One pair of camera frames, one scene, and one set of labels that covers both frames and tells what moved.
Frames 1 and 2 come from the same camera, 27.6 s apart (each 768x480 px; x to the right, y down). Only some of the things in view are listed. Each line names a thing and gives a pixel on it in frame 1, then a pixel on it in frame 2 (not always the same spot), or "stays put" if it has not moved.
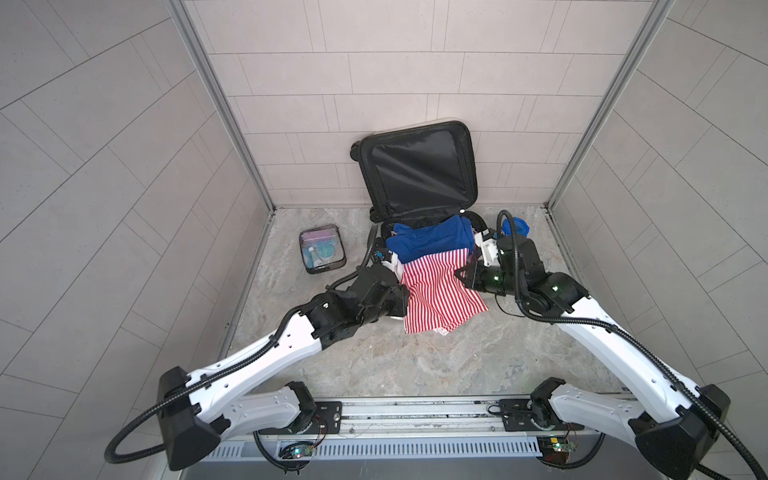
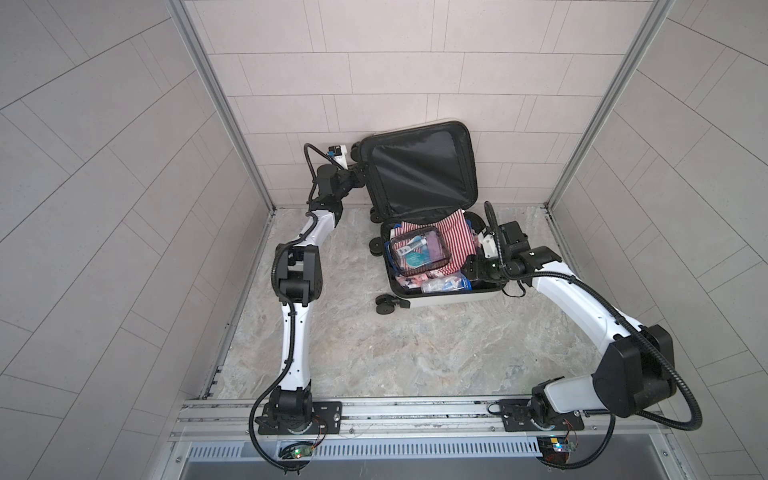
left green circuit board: x=296 y=449 stays put
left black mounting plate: x=328 y=420 stays put
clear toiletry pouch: x=322 y=249 to x=416 y=250
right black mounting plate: x=517 y=416 stays put
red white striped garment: x=437 y=297 to x=459 y=239
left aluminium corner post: x=187 y=25 stays put
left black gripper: x=400 y=294 to x=351 y=175
